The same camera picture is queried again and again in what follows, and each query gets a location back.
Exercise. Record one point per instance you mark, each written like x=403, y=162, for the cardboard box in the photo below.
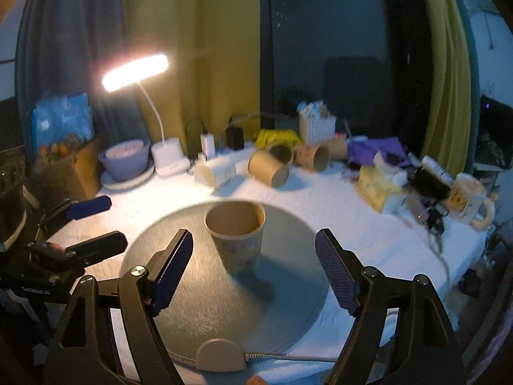
x=76, y=177

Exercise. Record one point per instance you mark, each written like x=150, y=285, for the black power adapter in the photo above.
x=234, y=138

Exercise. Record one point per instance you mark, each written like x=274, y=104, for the white charger plug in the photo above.
x=208, y=145

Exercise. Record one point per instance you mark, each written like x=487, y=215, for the white plastic basket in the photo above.
x=317, y=129

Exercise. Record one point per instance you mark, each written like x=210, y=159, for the floral brown cup lying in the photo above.
x=314, y=158

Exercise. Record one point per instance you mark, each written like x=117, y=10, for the purple bowl with dish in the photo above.
x=126, y=160

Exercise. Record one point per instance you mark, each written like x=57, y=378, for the yellow tissue box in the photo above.
x=380, y=193

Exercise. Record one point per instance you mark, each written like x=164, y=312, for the white desk lamp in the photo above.
x=167, y=154

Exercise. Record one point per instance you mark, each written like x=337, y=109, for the yellow curtain left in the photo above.
x=213, y=47

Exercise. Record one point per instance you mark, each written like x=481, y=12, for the brown cup near basket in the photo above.
x=338, y=148

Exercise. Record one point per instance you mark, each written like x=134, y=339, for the white paper cup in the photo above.
x=213, y=174

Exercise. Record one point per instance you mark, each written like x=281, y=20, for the black car key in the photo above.
x=435, y=221

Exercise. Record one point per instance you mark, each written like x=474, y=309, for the round grey placemat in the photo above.
x=264, y=311

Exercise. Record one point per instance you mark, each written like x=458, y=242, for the plain brown paper cup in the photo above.
x=267, y=169

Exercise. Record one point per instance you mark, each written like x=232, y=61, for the black pouch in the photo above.
x=427, y=185

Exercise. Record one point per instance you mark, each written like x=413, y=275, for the white tube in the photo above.
x=434, y=168

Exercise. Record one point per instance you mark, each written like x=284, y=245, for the yellow curtain right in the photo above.
x=448, y=130

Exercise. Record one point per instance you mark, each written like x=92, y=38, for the yellow plastic bag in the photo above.
x=266, y=138

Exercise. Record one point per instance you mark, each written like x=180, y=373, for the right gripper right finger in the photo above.
x=425, y=349

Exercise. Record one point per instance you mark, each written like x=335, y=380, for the yellow curtain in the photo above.
x=448, y=130
x=213, y=47

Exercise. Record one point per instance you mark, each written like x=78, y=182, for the brown cup open front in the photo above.
x=282, y=153

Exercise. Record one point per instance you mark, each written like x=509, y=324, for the blue snack bag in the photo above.
x=61, y=119

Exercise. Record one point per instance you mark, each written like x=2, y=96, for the operator hand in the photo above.
x=256, y=380

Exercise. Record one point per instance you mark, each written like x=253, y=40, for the purple cloth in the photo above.
x=362, y=152

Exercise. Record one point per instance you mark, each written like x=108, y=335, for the floral brown paper cup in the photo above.
x=237, y=230

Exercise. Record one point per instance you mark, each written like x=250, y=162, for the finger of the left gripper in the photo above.
x=80, y=255
x=70, y=210

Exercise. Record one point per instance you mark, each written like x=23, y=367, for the black monitor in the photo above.
x=494, y=144

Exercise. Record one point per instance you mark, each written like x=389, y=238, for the cream bear mug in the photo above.
x=469, y=204

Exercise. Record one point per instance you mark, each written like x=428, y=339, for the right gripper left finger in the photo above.
x=84, y=349

